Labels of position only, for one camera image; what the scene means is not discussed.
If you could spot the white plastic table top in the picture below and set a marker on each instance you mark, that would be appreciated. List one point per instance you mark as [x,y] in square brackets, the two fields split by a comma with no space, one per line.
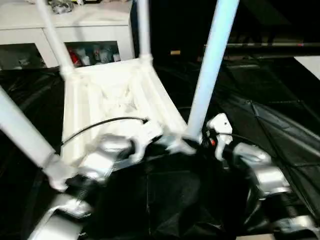
[105,87]

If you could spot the black plastic mat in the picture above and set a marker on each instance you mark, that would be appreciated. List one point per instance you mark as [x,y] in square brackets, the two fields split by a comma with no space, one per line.
[175,195]

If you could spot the small tan tape piece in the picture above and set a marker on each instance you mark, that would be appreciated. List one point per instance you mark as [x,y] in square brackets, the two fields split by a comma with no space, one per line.
[175,52]

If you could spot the small white cup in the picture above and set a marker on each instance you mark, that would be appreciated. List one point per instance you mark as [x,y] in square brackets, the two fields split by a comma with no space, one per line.
[115,57]

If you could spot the long dark metal rod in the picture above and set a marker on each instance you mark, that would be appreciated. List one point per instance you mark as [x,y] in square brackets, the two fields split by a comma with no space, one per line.
[262,45]

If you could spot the red bottle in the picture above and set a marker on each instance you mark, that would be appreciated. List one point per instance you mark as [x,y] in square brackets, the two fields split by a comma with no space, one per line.
[73,56]

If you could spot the white flat board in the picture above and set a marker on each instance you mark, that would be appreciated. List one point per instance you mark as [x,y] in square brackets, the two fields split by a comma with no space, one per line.
[310,66]

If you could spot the white cabinet with glass doors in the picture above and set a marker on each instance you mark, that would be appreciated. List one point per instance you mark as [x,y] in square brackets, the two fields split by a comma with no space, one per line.
[100,32]

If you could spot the shiny silver ornament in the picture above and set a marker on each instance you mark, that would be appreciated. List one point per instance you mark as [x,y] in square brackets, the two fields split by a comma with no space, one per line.
[62,6]

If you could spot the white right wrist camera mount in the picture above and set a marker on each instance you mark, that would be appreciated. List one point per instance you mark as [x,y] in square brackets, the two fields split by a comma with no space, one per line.
[221,123]

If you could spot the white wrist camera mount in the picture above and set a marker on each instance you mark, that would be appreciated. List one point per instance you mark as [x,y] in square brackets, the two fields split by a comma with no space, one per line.
[147,130]
[221,123]

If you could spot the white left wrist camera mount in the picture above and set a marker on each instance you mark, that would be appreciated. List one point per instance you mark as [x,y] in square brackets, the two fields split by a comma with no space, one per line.
[147,130]

